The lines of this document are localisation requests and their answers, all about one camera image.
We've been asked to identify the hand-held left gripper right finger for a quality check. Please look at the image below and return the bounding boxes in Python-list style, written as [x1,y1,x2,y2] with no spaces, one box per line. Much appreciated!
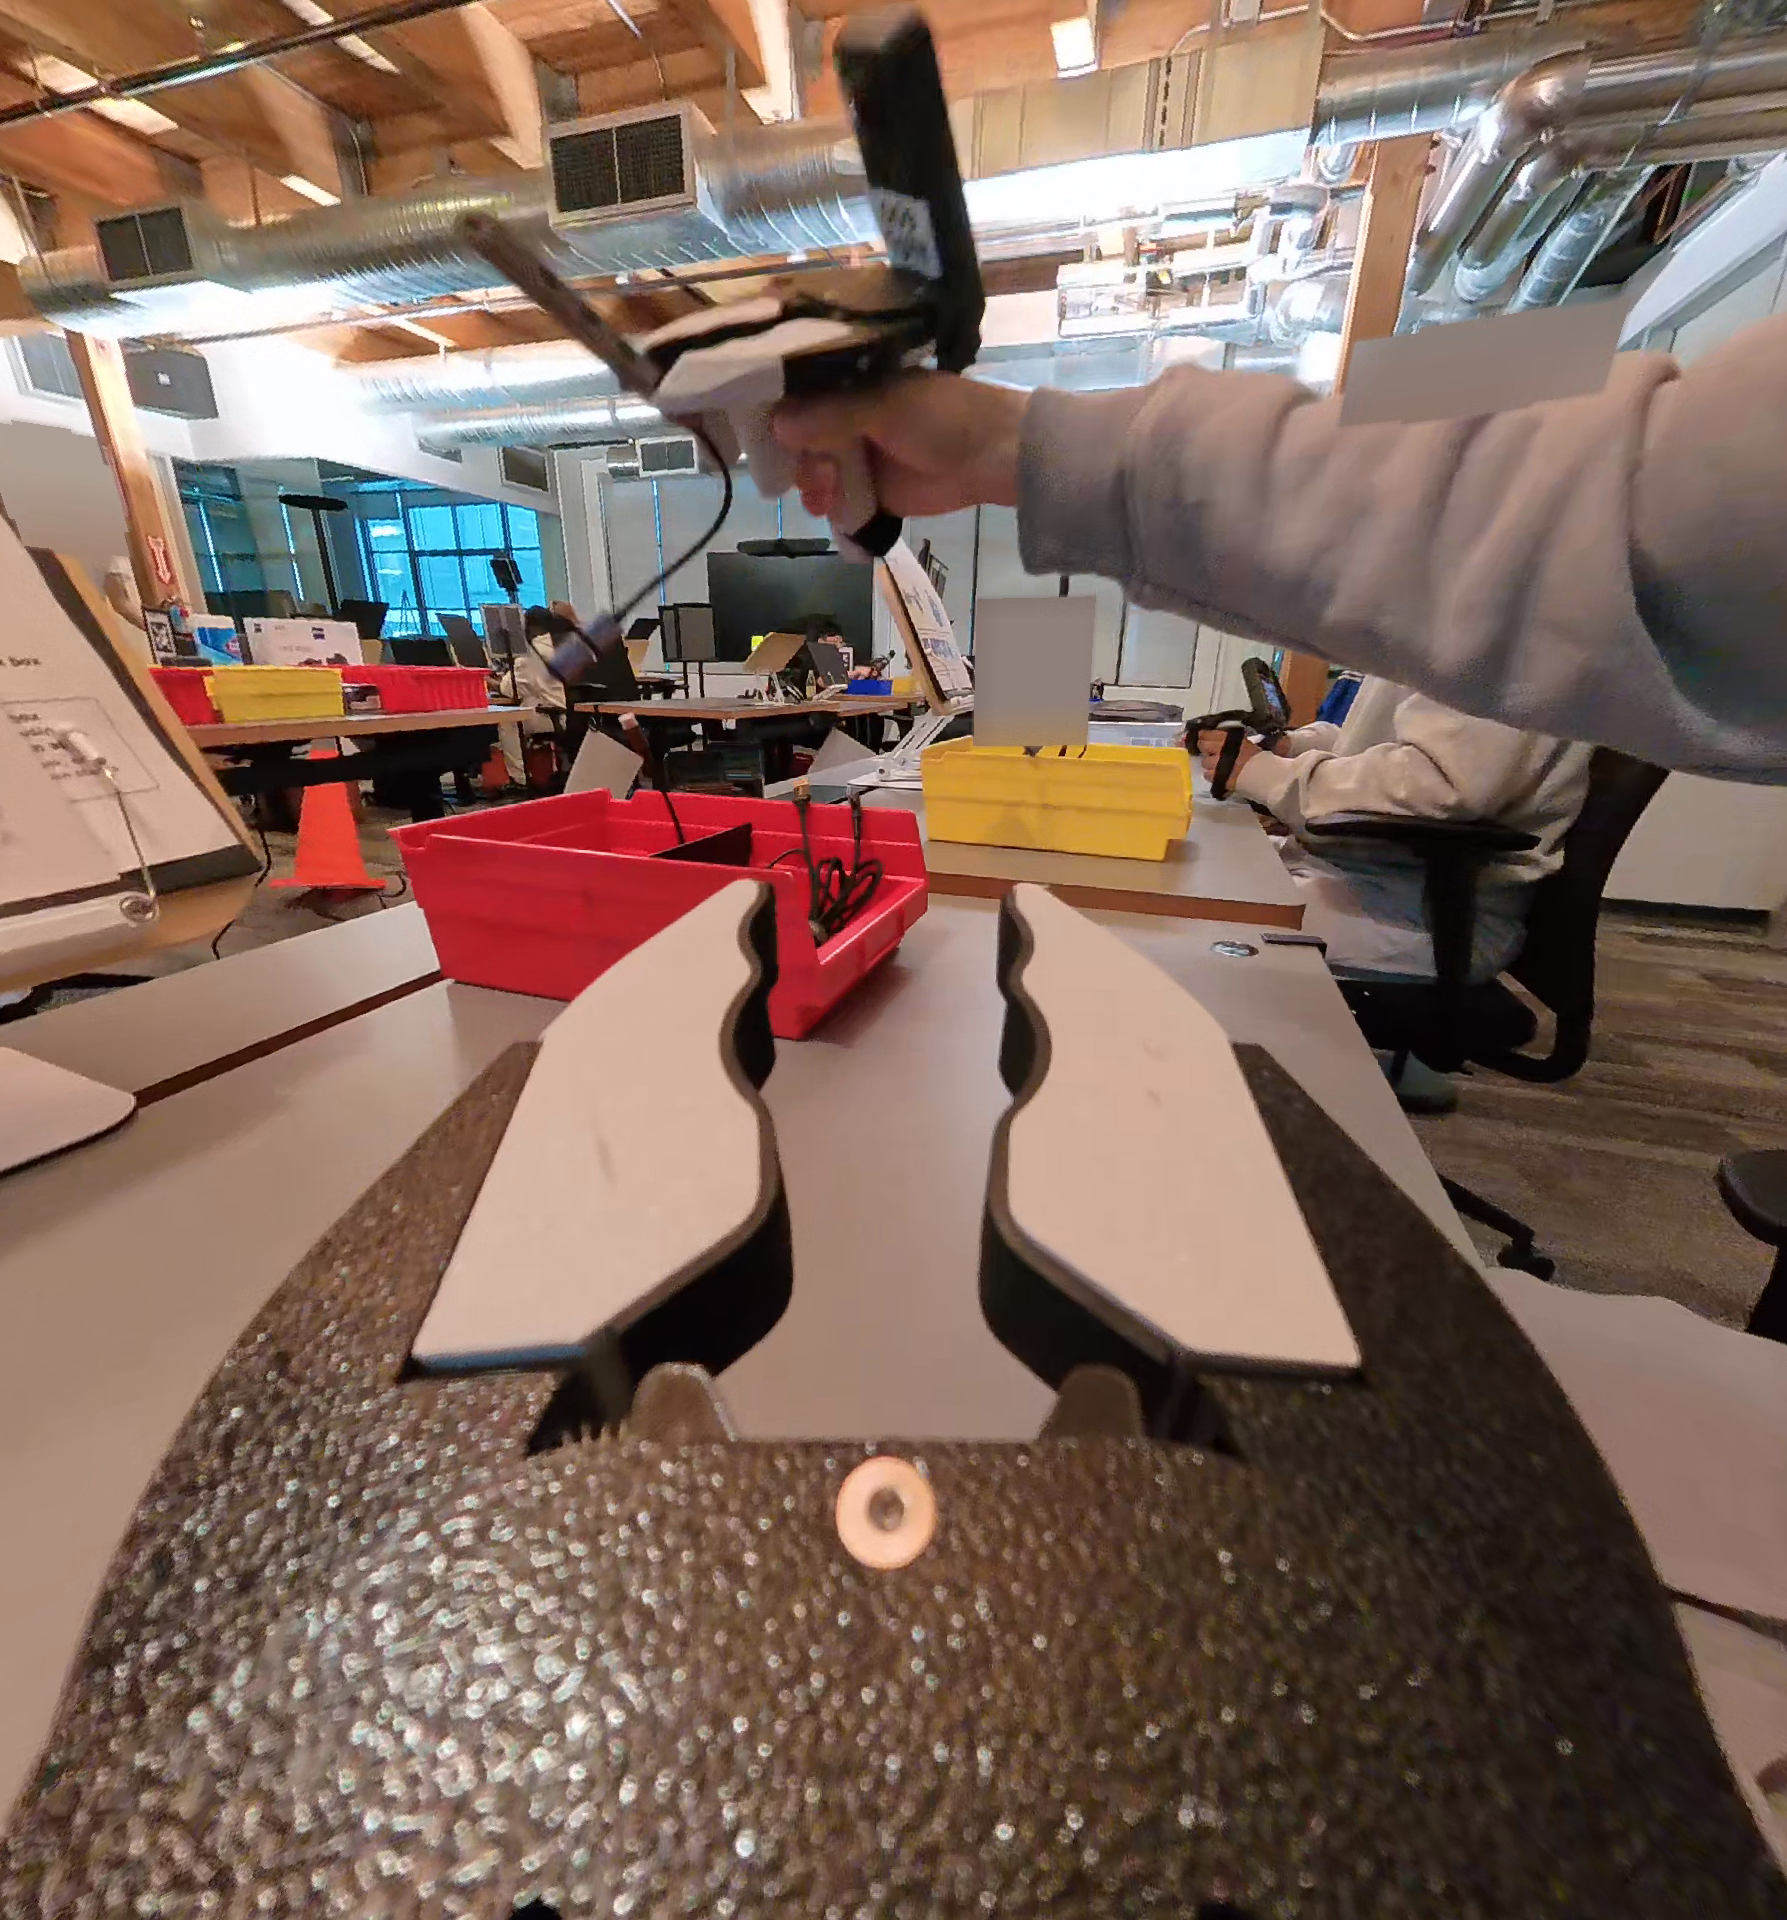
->
[980,880,1365,1419]

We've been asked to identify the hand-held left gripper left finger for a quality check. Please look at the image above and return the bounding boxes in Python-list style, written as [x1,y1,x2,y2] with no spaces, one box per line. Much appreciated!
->
[408,879,796,1397]

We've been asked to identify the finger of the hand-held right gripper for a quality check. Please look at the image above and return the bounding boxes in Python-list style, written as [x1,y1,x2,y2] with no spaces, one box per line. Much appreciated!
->
[646,292,796,372]
[653,346,794,407]

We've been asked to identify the black adapter cable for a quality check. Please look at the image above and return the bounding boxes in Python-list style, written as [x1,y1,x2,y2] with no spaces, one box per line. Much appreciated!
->
[541,396,737,677]

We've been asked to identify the red plastic bin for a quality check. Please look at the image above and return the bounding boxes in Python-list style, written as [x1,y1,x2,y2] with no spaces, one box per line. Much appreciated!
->
[389,791,929,1041]

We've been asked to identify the person's right forearm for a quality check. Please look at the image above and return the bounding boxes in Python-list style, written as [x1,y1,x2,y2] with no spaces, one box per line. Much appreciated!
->
[1016,277,1787,793]

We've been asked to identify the person's right hand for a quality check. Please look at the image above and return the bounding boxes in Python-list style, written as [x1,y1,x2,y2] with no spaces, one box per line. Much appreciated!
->
[769,375,1038,522]

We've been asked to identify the large black vent grille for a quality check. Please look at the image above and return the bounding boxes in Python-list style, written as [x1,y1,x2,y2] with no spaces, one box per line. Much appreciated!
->
[546,106,715,230]

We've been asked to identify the black monitor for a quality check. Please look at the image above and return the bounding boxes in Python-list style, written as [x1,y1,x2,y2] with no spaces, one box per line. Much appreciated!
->
[706,550,877,663]

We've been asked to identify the large yellow bin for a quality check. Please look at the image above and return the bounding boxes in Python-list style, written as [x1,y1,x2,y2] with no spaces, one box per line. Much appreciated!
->
[921,735,1194,861]

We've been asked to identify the orange traffic cone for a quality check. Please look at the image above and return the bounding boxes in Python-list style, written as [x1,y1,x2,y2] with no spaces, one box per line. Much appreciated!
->
[269,750,386,889]

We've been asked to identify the black floor lamp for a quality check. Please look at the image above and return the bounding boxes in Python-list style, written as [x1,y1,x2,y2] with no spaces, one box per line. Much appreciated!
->
[279,491,349,621]

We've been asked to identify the small yellow bin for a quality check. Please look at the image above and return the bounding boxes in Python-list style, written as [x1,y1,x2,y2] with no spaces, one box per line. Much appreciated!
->
[209,665,347,726]

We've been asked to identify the white stand base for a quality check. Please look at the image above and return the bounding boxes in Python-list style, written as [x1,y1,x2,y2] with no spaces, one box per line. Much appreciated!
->
[0,1044,138,1202]

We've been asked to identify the small black vent grille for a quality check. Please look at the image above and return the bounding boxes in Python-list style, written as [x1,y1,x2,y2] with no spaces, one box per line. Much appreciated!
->
[95,202,197,288]

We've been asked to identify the brown document stand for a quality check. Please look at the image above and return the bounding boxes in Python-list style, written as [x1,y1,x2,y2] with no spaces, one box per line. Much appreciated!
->
[23,547,268,939]

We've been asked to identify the silver ceiling pipes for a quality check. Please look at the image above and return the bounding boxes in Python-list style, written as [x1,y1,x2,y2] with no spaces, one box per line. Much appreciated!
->
[1310,40,1787,307]

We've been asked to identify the person's grey sweatshirt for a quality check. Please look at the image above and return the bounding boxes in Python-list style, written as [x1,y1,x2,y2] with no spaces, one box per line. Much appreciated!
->
[1485,1266,1787,1920]

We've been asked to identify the laminated instruction sheet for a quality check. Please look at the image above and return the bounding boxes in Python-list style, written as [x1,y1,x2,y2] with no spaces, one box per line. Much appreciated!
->
[0,426,235,924]

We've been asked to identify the silver air duct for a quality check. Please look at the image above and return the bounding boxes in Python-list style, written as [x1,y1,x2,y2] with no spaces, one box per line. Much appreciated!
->
[23,141,869,324]

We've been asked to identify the black wall speaker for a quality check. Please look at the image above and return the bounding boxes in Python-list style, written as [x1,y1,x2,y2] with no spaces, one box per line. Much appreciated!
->
[125,345,221,419]

